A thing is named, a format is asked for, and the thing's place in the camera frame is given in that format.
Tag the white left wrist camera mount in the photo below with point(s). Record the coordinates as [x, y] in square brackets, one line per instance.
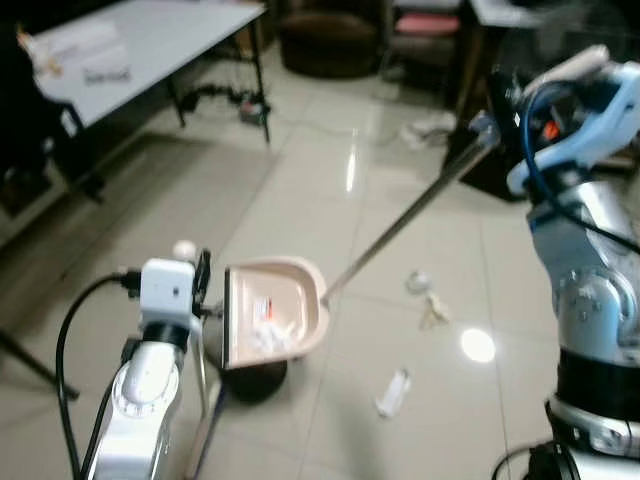
[166, 290]

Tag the crumpled white paper scrap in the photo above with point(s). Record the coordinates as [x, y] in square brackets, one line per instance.
[417, 281]

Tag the round dark brown armchair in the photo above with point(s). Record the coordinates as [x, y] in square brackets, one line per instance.
[327, 42]

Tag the white crumpled cloth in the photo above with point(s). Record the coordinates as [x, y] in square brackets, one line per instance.
[430, 130]

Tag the white paper trash wad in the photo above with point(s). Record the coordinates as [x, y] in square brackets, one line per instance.
[272, 335]

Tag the black slanted stand leg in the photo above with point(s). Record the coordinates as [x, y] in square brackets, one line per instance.
[35, 362]

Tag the long white wrapper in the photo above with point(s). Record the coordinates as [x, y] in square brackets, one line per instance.
[394, 393]

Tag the yellowish crumpled wrapper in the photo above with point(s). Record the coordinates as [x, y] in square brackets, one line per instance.
[434, 312]

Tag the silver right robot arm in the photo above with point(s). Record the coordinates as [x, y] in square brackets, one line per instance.
[590, 290]

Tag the chair with pink cushion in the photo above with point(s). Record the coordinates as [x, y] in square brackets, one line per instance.
[425, 25]

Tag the white printed paper sheet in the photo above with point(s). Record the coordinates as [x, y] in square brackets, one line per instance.
[85, 50]

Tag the white table with black legs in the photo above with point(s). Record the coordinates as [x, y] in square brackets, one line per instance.
[170, 40]

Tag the light blue right wrist camera mount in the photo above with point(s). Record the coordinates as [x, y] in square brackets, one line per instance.
[592, 120]

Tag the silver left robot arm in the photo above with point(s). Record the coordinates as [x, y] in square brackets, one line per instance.
[140, 400]

